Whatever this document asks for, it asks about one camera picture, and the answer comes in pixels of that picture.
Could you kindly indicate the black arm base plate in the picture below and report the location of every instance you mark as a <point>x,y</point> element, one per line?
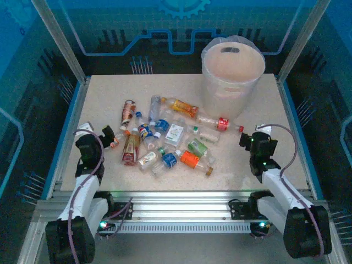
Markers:
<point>123,210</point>
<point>239,209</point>

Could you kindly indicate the aluminium frame rail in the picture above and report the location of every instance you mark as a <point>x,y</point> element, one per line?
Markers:
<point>178,203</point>

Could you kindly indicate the tall clear plastic bottle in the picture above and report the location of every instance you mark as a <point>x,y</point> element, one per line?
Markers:
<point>154,108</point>

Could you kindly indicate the red label clear plastic bottle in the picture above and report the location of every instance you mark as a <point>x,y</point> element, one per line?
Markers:
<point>222,123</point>

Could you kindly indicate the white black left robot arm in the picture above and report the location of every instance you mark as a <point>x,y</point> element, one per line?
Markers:
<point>82,192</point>

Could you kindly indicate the crumpled clear plastic bottle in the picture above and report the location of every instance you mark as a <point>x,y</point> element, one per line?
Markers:
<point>169,115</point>

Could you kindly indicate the white plastic bin with liner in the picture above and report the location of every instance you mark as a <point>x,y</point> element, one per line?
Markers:
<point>209,46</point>

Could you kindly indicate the white label green cap bottle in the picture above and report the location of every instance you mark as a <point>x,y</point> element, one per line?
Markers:
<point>148,159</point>

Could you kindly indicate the blue label white cap bottle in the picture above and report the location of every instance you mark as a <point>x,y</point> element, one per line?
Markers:
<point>168,160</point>

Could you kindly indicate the brown white label plastic bottle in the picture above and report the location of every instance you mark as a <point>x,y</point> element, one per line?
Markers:
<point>127,112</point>

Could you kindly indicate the small blue label plastic bottle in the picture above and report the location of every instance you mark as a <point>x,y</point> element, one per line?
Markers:
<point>162,125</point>

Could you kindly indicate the blue aluminium side rail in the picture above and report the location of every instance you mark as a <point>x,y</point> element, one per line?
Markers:
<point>290,110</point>
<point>68,138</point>

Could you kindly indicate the clear bottle orange cap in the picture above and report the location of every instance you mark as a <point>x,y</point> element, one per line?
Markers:
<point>119,136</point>

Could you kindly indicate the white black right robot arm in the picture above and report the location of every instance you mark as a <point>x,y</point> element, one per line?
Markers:
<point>277,181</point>

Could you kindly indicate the square white green label bottle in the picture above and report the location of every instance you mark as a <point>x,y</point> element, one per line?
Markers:
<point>174,134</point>

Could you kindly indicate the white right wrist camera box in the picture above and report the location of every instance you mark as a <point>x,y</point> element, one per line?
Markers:
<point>261,128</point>

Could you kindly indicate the blue cap cola plastic bottle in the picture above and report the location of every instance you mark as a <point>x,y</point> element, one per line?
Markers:
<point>145,131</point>

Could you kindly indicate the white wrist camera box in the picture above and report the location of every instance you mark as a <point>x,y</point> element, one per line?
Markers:
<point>261,128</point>
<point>85,127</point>

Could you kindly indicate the orange yellow label plastic bottle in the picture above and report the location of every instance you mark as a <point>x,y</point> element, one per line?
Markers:
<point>184,107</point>

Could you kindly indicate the green label plastic bottle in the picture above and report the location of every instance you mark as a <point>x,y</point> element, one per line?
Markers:
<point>197,147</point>

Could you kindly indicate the red brown label plastic bottle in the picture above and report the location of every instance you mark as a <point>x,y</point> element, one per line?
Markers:
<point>131,147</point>

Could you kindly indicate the aluminium frame post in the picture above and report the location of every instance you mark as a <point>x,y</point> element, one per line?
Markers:
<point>302,41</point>
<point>60,41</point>

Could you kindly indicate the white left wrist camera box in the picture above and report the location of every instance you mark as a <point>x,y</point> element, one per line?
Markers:
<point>85,127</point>

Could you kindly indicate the clear bottle white green cap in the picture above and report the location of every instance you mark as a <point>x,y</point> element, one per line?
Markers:
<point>206,135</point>

